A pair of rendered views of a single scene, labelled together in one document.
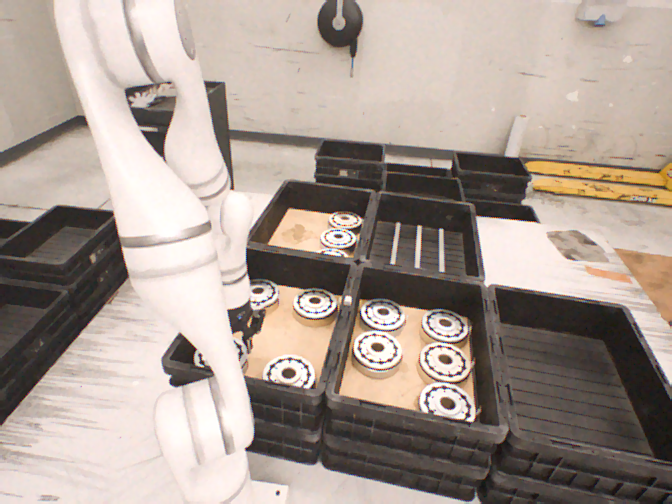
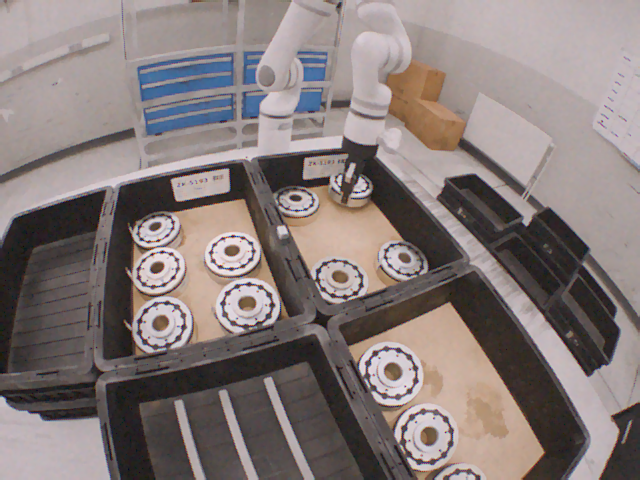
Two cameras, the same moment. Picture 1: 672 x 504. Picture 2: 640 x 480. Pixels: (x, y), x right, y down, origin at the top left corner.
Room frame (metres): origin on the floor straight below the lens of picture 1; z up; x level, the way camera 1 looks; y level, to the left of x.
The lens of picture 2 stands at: (0.96, -0.21, 1.25)
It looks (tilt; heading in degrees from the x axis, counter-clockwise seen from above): 46 degrees down; 139
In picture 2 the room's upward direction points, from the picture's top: 11 degrees clockwise
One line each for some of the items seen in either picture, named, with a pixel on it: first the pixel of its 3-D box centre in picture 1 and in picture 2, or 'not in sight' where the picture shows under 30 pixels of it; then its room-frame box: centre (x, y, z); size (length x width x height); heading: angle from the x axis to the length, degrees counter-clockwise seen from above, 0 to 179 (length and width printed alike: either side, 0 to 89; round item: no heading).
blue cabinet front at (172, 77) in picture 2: not in sight; (187, 93); (-1.23, 0.15, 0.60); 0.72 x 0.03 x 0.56; 84
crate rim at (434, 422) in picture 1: (417, 335); (185, 239); (0.62, -0.19, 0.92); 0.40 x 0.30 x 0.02; 170
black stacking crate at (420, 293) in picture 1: (413, 352); (192, 259); (0.62, -0.19, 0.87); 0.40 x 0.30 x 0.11; 170
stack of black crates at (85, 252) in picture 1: (75, 276); (563, 340); (1.41, 1.06, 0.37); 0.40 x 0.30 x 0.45; 174
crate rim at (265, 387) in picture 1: (273, 309); (351, 206); (0.67, 0.11, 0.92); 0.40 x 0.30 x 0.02; 170
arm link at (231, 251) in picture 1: (227, 235); (373, 74); (0.59, 0.16, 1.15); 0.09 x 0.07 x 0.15; 84
